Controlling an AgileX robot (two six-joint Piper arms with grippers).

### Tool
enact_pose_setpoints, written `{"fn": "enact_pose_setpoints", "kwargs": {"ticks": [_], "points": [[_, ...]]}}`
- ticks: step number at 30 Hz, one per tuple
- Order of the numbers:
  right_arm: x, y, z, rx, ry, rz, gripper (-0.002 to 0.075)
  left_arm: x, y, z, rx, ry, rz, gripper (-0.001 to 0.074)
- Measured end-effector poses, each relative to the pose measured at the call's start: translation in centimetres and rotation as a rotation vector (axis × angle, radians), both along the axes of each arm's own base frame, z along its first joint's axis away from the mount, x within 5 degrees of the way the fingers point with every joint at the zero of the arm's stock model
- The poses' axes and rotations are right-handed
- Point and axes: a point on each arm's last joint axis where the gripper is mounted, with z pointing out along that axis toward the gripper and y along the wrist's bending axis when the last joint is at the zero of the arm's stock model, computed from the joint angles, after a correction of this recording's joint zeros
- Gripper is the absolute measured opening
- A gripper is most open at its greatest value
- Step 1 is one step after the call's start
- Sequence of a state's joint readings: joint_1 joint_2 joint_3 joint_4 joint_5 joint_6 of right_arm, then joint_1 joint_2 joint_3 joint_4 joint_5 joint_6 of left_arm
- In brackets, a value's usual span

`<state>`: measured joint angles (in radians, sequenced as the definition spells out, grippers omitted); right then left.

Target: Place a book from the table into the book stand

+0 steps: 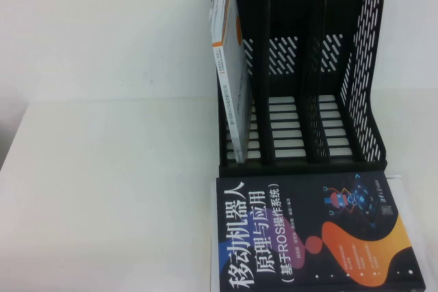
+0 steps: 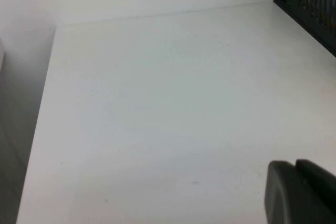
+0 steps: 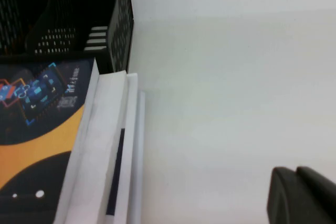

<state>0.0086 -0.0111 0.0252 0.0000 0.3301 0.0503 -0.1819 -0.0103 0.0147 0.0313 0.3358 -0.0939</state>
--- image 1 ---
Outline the white car suspension book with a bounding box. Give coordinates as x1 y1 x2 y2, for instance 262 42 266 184
209 174 435 292

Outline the dark mobile robot book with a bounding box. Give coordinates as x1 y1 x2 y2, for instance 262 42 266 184
214 170 427 292

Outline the black plastic book stand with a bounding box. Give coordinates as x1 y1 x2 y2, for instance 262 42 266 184
209 0 389 177

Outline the white book with orange spine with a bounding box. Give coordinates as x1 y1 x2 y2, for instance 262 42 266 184
209 0 256 165

